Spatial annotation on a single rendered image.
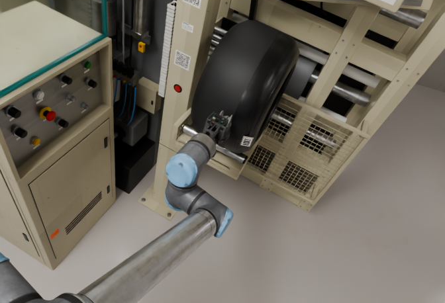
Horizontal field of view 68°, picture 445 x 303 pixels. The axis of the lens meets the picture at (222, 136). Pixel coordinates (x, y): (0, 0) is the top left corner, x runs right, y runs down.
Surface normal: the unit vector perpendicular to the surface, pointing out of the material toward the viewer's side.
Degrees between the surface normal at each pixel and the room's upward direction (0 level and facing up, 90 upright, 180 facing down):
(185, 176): 78
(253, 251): 0
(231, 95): 62
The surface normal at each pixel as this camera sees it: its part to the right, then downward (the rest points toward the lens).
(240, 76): -0.16, -0.02
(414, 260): 0.22, -0.66
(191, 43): -0.44, 0.59
